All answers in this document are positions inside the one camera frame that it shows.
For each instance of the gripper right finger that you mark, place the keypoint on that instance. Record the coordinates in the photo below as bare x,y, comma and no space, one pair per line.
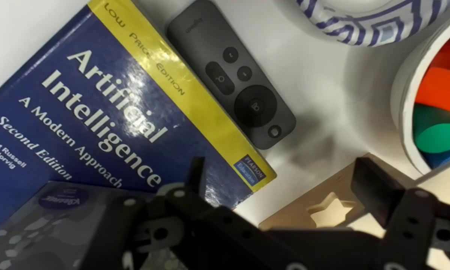
408,221

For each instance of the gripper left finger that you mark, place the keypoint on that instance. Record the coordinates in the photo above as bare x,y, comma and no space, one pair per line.
210,225

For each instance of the wooden shape sorter lid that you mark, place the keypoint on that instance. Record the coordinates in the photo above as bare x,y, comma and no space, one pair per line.
296,213

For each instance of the white shape sorter bucket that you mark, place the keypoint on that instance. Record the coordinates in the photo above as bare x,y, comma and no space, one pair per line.
407,90

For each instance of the blue block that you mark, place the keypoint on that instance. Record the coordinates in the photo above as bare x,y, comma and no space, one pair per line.
444,157

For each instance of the green cylinder block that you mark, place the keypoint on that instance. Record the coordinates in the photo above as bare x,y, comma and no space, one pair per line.
435,131

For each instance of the orange block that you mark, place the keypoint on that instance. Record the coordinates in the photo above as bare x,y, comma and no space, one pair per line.
442,88

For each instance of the black remote control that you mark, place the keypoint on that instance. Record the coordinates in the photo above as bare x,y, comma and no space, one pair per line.
232,75

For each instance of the blue and yellow book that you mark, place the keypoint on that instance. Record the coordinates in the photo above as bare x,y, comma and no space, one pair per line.
97,112

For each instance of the grey tissue box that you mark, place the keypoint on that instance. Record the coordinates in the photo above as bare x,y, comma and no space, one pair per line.
41,225

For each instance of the blue patterned paper bowl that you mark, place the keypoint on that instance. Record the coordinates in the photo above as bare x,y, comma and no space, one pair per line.
371,26

